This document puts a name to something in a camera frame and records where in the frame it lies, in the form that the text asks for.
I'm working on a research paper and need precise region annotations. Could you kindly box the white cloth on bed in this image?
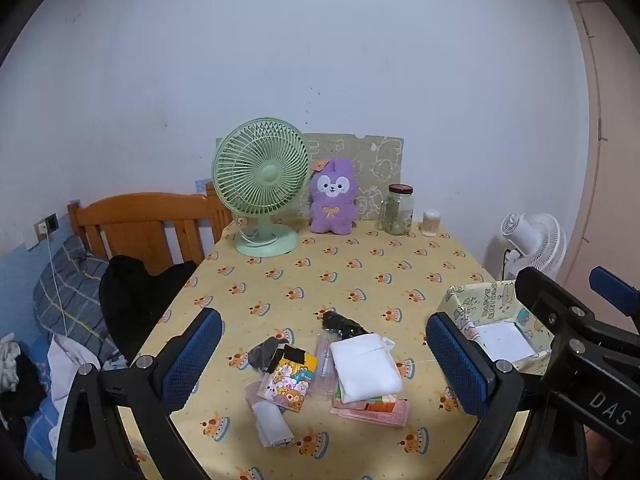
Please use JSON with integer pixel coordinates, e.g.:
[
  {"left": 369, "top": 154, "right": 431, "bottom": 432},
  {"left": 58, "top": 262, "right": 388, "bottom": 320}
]
[{"left": 47, "top": 332, "right": 101, "bottom": 416}]

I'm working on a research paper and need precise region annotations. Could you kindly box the white tissue packet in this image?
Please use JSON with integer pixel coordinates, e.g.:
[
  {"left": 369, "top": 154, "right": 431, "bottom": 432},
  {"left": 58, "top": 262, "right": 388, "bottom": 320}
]
[{"left": 252, "top": 400, "right": 296, "bottom": 448}]

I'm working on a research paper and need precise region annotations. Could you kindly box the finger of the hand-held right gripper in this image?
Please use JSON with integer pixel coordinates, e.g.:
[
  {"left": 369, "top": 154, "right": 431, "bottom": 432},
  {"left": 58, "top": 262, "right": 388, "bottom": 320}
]
[
  {"left": 514, "top": 266, "right": 601, "bottom": 356},
  {"left": 589, "top": 266, "right": 640, "bottom": 318}
]

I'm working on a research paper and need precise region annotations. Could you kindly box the blue plaid pillow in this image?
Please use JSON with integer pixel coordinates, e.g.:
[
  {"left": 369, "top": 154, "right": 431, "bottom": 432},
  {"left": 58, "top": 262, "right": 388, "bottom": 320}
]
[{"left": 32, "top": 234, "right": 128, "bottom": 361}]

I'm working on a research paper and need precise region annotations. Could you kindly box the white cloth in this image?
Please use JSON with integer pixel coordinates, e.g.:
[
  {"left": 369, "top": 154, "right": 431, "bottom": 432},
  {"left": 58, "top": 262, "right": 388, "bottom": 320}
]
[
  {"left": 330, "top": 332, "right": 405, "bottom": 403},
  {"left": 47, "top": 332, "right": 101, "bottom": 416}
]

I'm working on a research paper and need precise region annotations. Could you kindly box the grey drawstring pouch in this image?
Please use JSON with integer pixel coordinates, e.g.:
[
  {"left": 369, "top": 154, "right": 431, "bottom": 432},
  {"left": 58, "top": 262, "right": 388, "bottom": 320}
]
[{"left": 248, "top": 336, "right": 291, "bottom": 373}]

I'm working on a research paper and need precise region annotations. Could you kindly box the cartoon printed tissue packet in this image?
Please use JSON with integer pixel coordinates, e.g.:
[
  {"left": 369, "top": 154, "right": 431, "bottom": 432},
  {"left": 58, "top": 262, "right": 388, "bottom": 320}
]
[{"left": 257, "top": 344, "right": 319, "bottom": 413}]

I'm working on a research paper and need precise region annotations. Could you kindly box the black plastic bag roll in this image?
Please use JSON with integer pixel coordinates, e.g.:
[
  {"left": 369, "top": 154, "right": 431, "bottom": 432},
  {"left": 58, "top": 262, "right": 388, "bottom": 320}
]
[{"left": 322, "top": 310, "right": 373, "bottom": 337}]

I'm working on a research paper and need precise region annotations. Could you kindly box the blue bedsheet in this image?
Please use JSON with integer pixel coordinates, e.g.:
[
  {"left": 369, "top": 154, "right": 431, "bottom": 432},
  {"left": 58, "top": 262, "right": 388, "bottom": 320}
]
[{"left": 22, "top": 395, "right": 71, "bottom": 476}]

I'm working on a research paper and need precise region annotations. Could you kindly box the white charging cable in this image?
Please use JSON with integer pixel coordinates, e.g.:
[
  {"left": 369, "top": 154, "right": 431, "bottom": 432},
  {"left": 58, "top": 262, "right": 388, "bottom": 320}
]
[{"left": 44, "top": 232, "right": 72, "bottom": 337}]

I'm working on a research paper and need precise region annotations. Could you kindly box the purple plush toy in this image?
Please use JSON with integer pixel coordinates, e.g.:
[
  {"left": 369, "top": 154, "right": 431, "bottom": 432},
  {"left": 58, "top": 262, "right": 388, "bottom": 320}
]
[{"left": 307, "top": 156, "right": 359, "bottom": 235}]

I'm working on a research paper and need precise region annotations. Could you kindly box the dark cloth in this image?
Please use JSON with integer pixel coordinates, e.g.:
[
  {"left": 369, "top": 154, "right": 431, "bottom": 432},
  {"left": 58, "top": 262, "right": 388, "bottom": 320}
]
[{"left": 0, "top": 335, "right": 48, "bottom": 417}]

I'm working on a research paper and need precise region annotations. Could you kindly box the wall socket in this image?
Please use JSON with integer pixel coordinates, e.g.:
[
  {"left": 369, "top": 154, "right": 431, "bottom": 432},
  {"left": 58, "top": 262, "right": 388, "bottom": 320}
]
[{"left": 34, "top": 213, "right": 61, "bottom": 252}]

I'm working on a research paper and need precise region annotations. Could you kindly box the green desk fan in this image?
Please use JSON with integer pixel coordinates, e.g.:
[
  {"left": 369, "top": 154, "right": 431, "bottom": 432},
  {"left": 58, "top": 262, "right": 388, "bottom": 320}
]
[{"left": 212, "top": 117, "right": 310, "bottom": 257}]

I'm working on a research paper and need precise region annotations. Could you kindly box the wooden bed headboard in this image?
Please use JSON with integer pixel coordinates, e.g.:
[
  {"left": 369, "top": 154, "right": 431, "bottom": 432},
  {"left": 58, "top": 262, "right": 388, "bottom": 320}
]
[{"left": 67, "top": 182, "right": 233, "bottom": 276}]

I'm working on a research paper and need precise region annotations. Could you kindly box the white standing fan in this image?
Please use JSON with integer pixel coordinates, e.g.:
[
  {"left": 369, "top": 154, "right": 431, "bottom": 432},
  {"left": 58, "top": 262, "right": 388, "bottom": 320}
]
[{"left": 500, "top": 212, "right": 567, "bottom": 281}]

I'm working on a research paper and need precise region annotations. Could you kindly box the yellow printed tablecloth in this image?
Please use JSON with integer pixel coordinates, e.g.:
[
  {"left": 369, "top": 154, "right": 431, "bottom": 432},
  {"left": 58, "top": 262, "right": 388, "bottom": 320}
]
[{"left": 116, "top": 220, "right": 556, "bottom": 480}]

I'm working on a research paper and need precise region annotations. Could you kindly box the green cartoon printed board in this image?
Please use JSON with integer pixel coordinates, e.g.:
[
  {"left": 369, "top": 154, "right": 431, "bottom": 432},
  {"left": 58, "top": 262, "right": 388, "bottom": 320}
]
[{"left": 299, "top": 132, "right": 406, "bottom": 222}]

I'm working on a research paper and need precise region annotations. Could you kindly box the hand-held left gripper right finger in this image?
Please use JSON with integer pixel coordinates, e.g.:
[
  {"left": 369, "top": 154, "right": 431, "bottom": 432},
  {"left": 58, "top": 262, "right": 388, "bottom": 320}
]
[{"left": 425, "top": 311, "right": 588, "bottom": 480}]

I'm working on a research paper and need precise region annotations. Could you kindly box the pink packet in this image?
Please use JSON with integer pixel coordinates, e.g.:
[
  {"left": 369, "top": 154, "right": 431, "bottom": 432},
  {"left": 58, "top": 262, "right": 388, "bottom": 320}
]
[{"left": 329, "top": 395, "right": 411, "bottom": 428}]

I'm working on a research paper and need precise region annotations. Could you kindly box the cartoon printed paper box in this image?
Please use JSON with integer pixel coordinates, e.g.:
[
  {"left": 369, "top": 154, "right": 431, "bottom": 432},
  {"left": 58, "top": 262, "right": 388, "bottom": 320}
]
[{"left": 436, "top": 280, "right": 556, "bottom": 376}]

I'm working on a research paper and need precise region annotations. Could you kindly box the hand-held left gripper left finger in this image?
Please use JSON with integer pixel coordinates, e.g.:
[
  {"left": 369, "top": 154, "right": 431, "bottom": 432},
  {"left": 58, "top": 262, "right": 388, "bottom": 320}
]
[{"left": 56, "top": 307, "right": 223, "bottom": 480}]

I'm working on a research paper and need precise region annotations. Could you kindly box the orange green packet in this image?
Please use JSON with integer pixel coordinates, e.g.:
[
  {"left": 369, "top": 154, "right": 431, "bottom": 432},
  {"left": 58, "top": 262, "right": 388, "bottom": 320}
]
[{"left": 332, "top": 385, "right": 401, "bottom": 415}]

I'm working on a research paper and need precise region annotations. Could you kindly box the pink door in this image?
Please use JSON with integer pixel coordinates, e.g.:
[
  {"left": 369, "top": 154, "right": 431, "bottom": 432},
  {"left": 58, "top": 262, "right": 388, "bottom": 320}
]
[{"left": 555, "top": 0, "right": 640, "bottom": 333}]

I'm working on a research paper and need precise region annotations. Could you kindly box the black cloth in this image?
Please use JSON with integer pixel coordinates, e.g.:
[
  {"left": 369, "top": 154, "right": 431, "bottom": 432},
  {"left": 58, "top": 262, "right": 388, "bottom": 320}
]
[{"left": 99, "top": 255, "right": 198, "bottom": 361}]

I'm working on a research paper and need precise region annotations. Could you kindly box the glass jar with dark lid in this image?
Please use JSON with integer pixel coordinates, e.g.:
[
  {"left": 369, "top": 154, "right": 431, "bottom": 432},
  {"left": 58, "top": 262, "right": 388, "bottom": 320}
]
[{"left": 380, "top": 183, "right": 415, "bottom": 236}]

